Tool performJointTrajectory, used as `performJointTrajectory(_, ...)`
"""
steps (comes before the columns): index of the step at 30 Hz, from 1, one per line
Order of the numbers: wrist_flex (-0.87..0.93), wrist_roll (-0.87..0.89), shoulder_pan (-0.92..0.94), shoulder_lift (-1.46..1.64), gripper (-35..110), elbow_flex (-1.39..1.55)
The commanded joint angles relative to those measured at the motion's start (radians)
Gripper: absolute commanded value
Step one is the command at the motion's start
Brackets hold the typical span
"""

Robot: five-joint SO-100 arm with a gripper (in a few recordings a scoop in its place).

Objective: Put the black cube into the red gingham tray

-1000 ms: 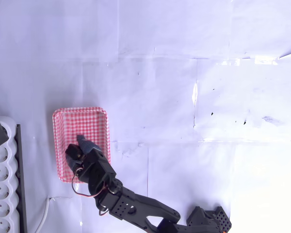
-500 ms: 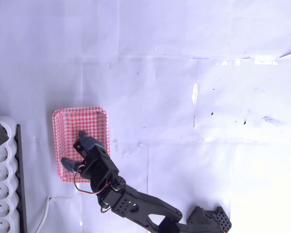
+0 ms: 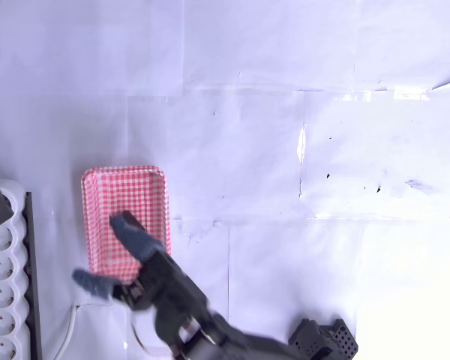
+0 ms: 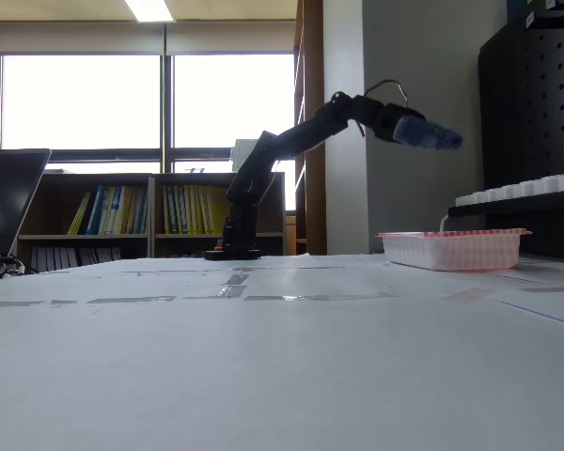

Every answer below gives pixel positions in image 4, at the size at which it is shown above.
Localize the tall brown wooden shelf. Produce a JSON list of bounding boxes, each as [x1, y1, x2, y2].
[[292, 0, 328, 257]]

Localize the dark laptop screen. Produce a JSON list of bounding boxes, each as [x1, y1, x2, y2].
[[0, 148, 53, 264]]

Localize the low wooden bookshelf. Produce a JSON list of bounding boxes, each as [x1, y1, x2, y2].
[[15, 170, 288, 274]]

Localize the white paper sign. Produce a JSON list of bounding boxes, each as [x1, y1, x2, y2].
[[229, 137, 264, 173]]

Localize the dark labelled storage box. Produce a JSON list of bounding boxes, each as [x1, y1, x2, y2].
[[506, 0, 564, 30]]

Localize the white power strip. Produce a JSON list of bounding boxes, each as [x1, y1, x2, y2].
[[454, 169, 564, 209]]

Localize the black desk riser shelf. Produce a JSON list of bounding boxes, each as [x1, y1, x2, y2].
[[446, 190, 564, 262]]

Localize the beige roller blind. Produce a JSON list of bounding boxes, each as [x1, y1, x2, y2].
[[0, 22, 166, 57], [164, 20, 297, 56]]

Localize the ceiling light panel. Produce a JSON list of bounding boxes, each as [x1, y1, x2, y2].
[[123, 0, 175, 23]]

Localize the black perforated pegboard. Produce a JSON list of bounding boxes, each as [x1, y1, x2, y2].
[[478, 17, 564, 191]]

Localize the dark cable bundle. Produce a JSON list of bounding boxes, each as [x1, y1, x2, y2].
[[0, 255, 27, 284]]

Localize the pink checkered tray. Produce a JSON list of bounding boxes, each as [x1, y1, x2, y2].
[[374, 226, 533, 273]]

